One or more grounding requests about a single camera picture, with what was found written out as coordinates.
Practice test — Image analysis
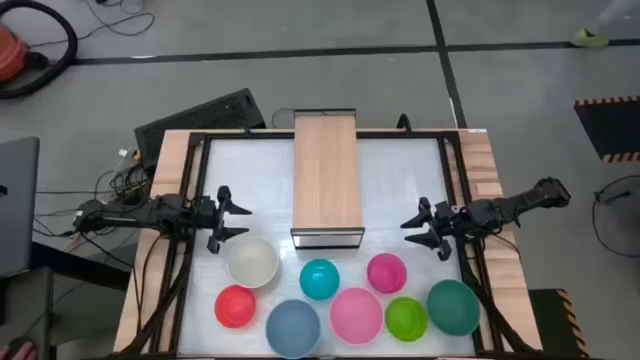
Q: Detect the thin black floor cable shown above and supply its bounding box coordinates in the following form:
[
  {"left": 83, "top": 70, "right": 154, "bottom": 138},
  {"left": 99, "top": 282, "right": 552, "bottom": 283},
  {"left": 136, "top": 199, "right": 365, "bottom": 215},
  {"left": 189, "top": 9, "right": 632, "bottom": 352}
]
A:
[{"left": 29, "top": 0, "right": 156, "bottom": 49}]

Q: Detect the arm black cable bundle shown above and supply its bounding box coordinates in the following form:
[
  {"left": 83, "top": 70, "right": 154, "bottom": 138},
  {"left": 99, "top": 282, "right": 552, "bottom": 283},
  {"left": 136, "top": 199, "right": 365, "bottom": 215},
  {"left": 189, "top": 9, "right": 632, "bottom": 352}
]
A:
[
  {"left": 462, "top": 237, "right": 539, "bottom": 354},
  {"left": 130, "top": 233, "right": 197, "bottom": 354}
]

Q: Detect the black table frame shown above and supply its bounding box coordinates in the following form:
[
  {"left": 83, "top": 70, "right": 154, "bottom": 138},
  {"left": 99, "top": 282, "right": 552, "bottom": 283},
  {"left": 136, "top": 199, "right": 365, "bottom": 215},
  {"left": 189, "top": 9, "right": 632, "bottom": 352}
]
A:
[{"left": 149, "top": 130, "right": 501, "bottom": 359}]

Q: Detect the large white bowl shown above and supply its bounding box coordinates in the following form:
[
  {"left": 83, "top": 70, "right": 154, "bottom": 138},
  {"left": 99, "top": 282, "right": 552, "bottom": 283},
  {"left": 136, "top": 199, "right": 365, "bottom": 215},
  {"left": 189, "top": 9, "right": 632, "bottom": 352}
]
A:
[{"left": 227, "top": 235, "right": 280, "bottom": 289}]

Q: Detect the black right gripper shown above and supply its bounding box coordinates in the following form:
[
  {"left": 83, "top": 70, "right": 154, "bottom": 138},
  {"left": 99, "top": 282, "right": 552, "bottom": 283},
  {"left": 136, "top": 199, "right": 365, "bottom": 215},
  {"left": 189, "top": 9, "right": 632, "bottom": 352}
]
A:
[{"left": 399, "top": 197, "right": 469, "bottom": 262}]

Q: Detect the small red-orange bowl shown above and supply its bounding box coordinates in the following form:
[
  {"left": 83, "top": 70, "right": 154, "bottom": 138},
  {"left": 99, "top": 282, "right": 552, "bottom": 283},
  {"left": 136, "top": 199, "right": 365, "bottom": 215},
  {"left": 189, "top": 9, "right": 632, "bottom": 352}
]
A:
[{"left": 214, "top": 284, "right": 258, "bottom": 330}]

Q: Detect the tangle of floor cables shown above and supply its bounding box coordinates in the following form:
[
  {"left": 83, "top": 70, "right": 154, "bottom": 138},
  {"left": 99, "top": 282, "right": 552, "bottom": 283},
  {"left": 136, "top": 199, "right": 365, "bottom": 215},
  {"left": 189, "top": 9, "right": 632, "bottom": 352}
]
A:
[{"left": 33, "top": 159, "right": 154, "bottom": 241}]

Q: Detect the grey laptop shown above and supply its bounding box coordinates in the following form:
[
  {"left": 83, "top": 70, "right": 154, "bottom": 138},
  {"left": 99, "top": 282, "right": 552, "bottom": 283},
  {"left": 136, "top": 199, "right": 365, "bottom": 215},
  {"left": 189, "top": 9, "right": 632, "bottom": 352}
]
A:
[{"left": 0, "top": 136, "right": 41, "bottom": 279}]

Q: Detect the small teal bowl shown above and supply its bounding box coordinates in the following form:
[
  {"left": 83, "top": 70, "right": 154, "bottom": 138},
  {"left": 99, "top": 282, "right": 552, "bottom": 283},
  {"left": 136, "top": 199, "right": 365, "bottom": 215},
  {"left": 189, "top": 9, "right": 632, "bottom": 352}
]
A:
[{"left": 298, "top": 257, "right": 341, "bottom": 302}]

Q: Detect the wooden shelf with black frame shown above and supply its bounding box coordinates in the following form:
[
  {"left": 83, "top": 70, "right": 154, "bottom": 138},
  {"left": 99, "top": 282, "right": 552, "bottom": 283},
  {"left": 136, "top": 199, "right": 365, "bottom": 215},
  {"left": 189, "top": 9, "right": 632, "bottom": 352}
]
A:
[{"left": 289, "top": 108, "right": 366, "bottom": 250}]

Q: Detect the small green floor object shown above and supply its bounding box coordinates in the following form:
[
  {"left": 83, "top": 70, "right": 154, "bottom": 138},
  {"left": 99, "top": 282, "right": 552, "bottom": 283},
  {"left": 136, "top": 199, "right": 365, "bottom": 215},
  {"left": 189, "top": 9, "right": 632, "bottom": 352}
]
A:
[{"left": 572, "top": 28, "right": 610, "bottom": 49}]

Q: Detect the large grey-blue bowl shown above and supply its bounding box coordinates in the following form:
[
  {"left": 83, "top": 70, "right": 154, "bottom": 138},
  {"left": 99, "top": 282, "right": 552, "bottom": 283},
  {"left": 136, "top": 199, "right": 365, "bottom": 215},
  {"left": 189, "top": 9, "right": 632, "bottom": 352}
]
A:
[{"left": 265, "top": 298, "right": 322, "bottom": 360}]

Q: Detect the orange vacuum cleaner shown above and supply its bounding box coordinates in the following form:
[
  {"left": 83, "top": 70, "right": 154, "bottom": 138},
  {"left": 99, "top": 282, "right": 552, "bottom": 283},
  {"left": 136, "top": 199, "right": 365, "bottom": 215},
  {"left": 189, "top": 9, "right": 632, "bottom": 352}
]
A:
[{"left": 0, "top": 22, "right": 32, "bottom": 84}]

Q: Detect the large dark green bowl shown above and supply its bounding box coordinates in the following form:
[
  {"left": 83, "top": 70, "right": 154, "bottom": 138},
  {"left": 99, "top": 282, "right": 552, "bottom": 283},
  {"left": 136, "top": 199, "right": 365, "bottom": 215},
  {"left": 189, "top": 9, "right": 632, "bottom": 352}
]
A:
[{"left": 426, "top": 279, "right": 482, "bottom": 337}]

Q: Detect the right arm black cable bundle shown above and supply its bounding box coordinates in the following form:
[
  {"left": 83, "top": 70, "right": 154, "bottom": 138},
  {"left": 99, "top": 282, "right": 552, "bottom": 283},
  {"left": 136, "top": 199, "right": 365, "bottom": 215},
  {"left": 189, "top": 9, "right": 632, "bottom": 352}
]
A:
[{"left": 462, "top": 237, "right": 539, "bottom": 354}]

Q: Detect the large light pink bowl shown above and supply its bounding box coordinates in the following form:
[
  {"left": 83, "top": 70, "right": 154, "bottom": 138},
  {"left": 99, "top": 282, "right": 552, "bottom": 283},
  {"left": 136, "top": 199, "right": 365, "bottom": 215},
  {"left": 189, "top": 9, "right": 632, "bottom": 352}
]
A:
[{"left": 329, "top": 287, "right": 385, "bottom": 346}]

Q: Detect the left arm black cable bundle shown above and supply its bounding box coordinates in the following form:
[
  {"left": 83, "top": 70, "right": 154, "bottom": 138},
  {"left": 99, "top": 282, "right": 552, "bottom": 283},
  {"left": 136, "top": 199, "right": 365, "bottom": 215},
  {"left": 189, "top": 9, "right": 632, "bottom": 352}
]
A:
[{"left": 130, "top": 233, "right": 197, "bottom": 354}]

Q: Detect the black computer case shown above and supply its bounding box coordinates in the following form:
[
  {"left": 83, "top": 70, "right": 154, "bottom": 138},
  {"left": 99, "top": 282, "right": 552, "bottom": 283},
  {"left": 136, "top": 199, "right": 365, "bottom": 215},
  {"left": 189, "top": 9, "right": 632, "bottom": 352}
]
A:
[{"left": 133, "top": 88, "right": 267, "bottom": 171}]

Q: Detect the black mat with hazard stripes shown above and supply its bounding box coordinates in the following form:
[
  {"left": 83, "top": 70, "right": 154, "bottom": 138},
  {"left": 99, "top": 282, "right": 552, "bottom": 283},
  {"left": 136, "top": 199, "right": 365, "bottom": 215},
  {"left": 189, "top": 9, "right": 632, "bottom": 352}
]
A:
[
  {"left": 528, "top": 288, "right": 591, "bottom": 360},
  {"left": 573, "top": 95, "right": 640, "bottom": 164}
]

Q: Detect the small lime green bowl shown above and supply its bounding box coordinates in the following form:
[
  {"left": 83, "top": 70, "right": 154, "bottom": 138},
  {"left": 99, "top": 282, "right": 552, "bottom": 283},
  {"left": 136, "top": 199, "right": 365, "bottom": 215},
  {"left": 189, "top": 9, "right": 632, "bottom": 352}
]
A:
[{"left": 384, "top": 296, "right": 429, "bottom": 343}]

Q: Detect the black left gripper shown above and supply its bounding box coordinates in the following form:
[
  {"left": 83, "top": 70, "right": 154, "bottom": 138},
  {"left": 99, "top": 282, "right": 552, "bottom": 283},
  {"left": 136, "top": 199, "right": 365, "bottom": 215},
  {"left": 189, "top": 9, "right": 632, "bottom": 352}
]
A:
[{"left": 198, "top": 185, "right": 253, "bottom": 255}]

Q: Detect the small magenta bowl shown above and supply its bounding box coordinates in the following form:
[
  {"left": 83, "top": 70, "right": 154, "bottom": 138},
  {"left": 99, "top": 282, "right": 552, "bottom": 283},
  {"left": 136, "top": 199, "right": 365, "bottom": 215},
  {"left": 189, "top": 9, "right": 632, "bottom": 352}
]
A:
[{"left": 366, "top": 252, "right": 408, "bottom": 295}]

